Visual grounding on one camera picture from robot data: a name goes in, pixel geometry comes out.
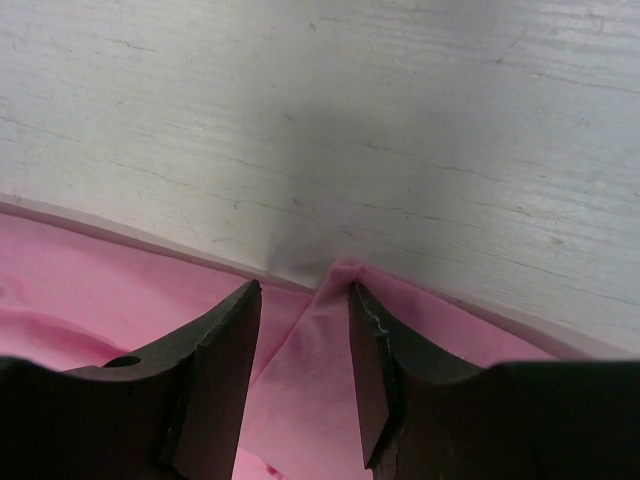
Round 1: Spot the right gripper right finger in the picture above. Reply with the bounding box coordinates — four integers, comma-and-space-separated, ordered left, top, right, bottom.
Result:
348, 283, 639, 479

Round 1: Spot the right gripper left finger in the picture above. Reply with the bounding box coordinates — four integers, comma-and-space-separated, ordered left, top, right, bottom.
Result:
1, 280, 262, 479

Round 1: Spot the pink t shirt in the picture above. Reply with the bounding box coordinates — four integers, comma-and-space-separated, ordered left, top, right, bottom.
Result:
1, 215, 548, 479

